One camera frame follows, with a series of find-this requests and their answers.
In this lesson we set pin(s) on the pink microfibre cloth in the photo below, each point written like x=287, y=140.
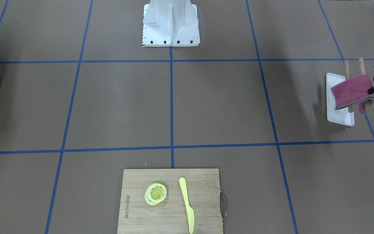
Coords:
x=353, y=91

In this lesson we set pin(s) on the wooden rack rod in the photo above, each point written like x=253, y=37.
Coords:
x=362, y=72
x=347, y=76

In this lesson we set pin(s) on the white towel rack tray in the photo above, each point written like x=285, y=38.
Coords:
x=342, y=116

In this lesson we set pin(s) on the yellow plastic knife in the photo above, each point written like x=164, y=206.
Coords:
x=189, y=209

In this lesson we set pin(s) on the yellow lemon slices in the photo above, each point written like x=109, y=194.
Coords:
x=155, y=194

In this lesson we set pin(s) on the bamboo cutting board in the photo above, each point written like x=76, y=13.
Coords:
x=169, y=216

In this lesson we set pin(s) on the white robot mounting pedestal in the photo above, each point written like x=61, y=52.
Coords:
x=170, y=23

